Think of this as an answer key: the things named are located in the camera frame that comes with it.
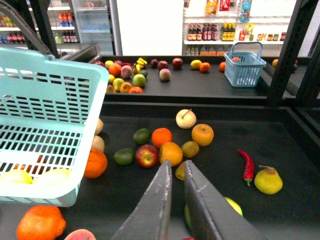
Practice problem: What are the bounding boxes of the red apple bottom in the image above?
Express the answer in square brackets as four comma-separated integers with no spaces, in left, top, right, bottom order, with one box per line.
[182,237,195,240]

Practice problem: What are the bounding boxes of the brown kiwi lower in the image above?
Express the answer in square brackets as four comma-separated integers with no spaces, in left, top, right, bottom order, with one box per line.
[175,161,186,181]

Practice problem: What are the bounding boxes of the small orange tangerine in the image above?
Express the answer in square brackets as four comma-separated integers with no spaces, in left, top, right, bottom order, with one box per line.
[151,127,173,149]

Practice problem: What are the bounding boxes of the yellow lemon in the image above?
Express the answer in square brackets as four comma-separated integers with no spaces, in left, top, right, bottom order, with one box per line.
[0,169,33,184]
[32,168,71,186]

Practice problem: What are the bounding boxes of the dark green avocado front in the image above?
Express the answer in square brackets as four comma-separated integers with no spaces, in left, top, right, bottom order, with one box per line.
[184,204,192,231]

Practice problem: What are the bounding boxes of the white pear back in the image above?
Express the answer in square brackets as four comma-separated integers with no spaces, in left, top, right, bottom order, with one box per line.
[175,109,197,129]

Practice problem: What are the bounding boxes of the grey basket handle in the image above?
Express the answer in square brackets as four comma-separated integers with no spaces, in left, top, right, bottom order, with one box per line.
[0,0,53,61]

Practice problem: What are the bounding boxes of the far black shelf tray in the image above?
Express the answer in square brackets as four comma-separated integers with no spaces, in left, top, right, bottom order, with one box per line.
[104,56,272,106]

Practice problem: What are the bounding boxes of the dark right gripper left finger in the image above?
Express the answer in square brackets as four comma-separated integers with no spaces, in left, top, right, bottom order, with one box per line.
[112,160,173,240]

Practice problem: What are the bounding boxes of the large orange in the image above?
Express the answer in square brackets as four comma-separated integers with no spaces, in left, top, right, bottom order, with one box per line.
[83,147,108,179]

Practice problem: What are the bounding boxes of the white pear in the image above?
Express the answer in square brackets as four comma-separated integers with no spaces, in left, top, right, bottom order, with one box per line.
[175,109,197,129]
[91,135,105,152]
[94,118,104,135]

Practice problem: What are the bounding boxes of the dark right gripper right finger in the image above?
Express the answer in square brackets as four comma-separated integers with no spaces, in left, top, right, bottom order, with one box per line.
[184,160,266,240]

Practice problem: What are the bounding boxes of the brown kiwi upper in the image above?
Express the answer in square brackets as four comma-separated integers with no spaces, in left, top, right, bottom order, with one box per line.
[181,141,200,158]

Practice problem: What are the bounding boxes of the white pear lower left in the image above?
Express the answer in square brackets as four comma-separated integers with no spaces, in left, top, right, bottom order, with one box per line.
[91,135,105,152]

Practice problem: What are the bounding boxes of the brown kiwi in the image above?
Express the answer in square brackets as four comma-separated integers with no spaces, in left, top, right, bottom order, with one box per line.
[181,141,200,158]
[175,161,186,181]

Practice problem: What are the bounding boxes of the red chili pepper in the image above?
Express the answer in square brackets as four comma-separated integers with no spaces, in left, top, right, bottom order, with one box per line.
[237,149,255,187]

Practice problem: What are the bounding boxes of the yellow pear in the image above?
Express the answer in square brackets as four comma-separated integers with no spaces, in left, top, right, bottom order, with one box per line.
[254,165,283,195]

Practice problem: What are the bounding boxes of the pink peach bottom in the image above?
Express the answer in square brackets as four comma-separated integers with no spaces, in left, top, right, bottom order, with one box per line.
[64,229,96,240]

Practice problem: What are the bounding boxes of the green lime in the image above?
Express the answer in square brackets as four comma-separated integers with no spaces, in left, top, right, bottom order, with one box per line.
[133,128,152,145]
[113,148,136,166]

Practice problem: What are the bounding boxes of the orange fruit bottom left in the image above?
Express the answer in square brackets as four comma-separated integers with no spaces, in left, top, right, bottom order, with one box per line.
[16,205,67,240]

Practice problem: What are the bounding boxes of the green lime upper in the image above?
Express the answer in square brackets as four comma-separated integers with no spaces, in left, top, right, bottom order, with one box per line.
[133,128,152,145]

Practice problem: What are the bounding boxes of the small blue shopping basket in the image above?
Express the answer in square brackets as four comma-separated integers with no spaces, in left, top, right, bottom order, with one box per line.
[223,41,267,88]

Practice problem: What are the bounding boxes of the black fruit shelf tray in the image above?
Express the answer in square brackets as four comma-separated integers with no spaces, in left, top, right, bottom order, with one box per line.
[0,99,320,240]

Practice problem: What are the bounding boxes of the white wall shelf with bottles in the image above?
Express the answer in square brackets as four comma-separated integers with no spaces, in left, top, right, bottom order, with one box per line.
[182,0,296,57]

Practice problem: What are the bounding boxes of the green lime lower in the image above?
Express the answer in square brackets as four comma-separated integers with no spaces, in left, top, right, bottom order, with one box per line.
[113,148,136,166]

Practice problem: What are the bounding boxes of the red apple centre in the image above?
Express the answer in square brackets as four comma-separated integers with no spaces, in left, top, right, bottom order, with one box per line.
[135,144,160,169]

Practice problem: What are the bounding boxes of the green apple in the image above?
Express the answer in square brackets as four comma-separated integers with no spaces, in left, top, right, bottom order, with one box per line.
[225,197,243,216]

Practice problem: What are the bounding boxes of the orange yellow apple centre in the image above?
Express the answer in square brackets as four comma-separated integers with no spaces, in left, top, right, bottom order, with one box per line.
[159,142,183,167]

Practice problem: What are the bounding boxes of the golden apple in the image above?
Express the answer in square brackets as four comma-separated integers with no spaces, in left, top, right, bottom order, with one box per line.
[191,124,214,147]

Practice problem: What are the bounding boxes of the white pear upper left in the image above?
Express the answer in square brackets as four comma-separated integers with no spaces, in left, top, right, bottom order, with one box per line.
[94,118,104,135]

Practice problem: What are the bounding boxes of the light blue shopping basket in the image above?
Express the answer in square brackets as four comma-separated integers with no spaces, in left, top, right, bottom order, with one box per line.
[0,46,109,207]

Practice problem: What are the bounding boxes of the red apple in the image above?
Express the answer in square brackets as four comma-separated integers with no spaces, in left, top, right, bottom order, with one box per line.
[182,237,195,240]
[135,144,160,169]

